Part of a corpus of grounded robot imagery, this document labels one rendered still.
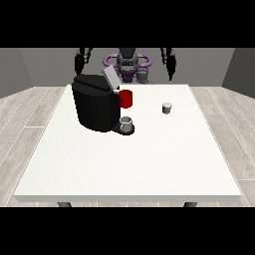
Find black coffee machine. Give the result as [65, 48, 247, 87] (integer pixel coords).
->
[71, 73, 135, 135]

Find pale grey machine lid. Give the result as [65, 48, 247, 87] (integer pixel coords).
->
[102, 65, 122, 92]

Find grey robot trunk purple rings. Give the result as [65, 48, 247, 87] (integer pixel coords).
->
[103, 48, 154, 85]

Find small grey coffee pod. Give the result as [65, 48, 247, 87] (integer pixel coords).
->
[161, 102, 173, 115]

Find small grey cup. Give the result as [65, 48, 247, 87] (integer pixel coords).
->
[119, 116, 134, 133]

